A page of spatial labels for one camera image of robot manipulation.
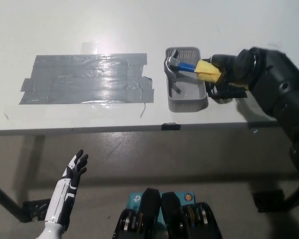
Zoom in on white and black left hand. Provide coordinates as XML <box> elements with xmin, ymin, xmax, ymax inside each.
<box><xmin>44</xmin><ymin>149</ymin><xmax>89</xmax><ymax>226</ymax></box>

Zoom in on black and white right hand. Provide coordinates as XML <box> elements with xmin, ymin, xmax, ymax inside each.
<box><xmin>210</xmin><ymin>47</ymin><xmax>259</xmax><ymax>92</ymax></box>

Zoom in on blue hammer with yellow wrap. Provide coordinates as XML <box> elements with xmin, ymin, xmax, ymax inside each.
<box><xmin>163</xmin><ymin>49</ymin><xmax>250</xmax><ymax>91</ymax></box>

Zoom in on black tape patch on desk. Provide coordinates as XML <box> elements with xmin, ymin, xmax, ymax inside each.
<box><xmin>206</xmin><ymin>82</ymin><xmax>249</xmax><ymax>100</ymax></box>

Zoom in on gray plastic perforated container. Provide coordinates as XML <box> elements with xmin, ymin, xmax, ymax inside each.
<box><xmin>165</xmin><ymin>46</ymin><xmax>209</xmax><ymax>113</ymax></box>

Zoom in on teal robot body top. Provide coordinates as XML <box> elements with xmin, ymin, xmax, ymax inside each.
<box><xmin>129</xmin><ymin>192</ymin><xmax>196</xmax><ymax>222</ymax></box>

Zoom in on black tape on desk edge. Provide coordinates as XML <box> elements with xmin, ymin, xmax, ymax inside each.
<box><xmin>161</xmin><ymin>122</ymin><xmax>181</xmax><ymax>131</ymax></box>

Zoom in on black robot body blocks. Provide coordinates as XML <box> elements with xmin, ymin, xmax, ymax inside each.
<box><xmin>112</xmin><ymin>188</ymin><xmax>222</xmax><ymax>239</ymax></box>

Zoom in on black floor tape patch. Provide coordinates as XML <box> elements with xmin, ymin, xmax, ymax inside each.
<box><xmin>22</xmin><ymin>199</ymin><xmax>52</xmax><ymax>222</ymax></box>
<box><xmin>251</xmin><ymin>189</ymin><xmax>286</xmax><ymax>213</ymax></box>

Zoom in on black table leg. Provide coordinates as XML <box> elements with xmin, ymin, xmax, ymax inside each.
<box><xmin>0</xmin><ymin>178</ymin><xmax>32</xmax><ymax>223</ymax></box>
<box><xmin>283</xmin><ymin>174</ymin><xmax>299</xmax><ymax>212</ymax></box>

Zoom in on gray duct tape patch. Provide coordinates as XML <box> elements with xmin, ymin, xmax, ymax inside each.
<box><xmin>18</xmin><ymin>52</ymin><xmax>155</xmax><ymax>105</ymax></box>

